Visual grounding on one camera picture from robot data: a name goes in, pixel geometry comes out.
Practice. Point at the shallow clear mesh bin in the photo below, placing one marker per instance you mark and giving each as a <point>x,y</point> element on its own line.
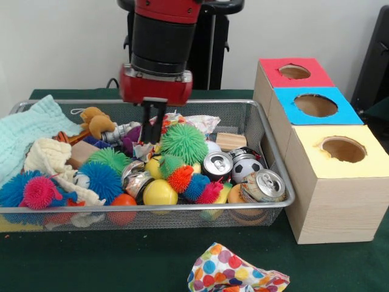
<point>267,121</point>

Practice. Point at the black panel stand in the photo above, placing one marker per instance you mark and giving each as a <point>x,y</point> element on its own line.
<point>374,61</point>

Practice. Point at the black and white soccer ball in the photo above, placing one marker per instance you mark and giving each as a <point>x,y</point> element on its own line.
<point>246,167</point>

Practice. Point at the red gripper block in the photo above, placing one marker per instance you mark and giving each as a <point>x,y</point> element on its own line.
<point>155,90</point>

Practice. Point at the plain yellow ball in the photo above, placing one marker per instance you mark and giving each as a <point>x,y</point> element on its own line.
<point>160,193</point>

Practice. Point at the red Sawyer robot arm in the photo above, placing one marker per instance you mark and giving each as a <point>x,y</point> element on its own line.
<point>164,36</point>

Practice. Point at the green spiky rubber ball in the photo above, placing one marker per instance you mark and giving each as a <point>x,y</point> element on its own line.
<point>109,159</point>
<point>184,143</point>

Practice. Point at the tan plush animal toy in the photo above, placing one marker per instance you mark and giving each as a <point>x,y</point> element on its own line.
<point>94,120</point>

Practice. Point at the colourful patterned cloth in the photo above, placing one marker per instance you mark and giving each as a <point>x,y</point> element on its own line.
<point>225,267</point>

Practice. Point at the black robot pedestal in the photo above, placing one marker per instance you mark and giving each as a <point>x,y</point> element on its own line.
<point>219,55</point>

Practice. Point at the wooden box with three holes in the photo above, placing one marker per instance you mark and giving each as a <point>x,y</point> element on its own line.
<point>334,207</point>

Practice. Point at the blue spiky rubber ball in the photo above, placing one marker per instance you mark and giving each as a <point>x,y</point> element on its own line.
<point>13,190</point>
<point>100,181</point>

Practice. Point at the cream knitted cloth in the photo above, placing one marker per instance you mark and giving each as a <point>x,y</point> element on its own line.
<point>48,155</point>

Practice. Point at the small open silver can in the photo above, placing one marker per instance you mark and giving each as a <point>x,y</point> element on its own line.
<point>217,164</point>

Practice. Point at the flat wooden block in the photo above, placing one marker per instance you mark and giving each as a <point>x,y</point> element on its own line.
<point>231,141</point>

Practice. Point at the wooden cube block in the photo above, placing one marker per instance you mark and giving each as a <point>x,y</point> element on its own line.
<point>82,153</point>

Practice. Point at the silver grey plastic toy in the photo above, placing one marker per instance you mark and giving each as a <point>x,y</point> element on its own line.
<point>118,131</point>

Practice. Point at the dark green table cloth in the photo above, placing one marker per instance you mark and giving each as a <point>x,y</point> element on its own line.
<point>380,109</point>
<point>182,249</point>

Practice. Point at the small red ball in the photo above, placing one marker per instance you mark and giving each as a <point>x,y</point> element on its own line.
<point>123,204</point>

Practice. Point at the mint green knitted cloth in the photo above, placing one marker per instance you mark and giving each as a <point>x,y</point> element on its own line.
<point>27,134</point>

